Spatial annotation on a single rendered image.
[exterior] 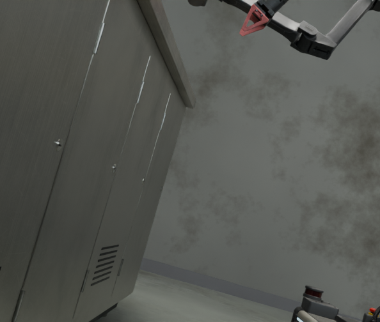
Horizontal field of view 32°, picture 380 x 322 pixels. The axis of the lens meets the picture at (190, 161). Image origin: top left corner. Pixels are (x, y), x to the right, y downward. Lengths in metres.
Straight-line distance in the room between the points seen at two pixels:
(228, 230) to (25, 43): 3.72
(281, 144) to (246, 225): 0.59
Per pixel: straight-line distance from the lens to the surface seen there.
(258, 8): 2.08
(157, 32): 1.63
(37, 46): 0.93
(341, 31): 2.56
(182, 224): 4.50
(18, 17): 0.86
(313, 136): 4.64
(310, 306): 2.46
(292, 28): 2.50
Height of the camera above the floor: 0.48
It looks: 4 degrees up
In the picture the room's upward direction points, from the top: 16 degrees clockwise
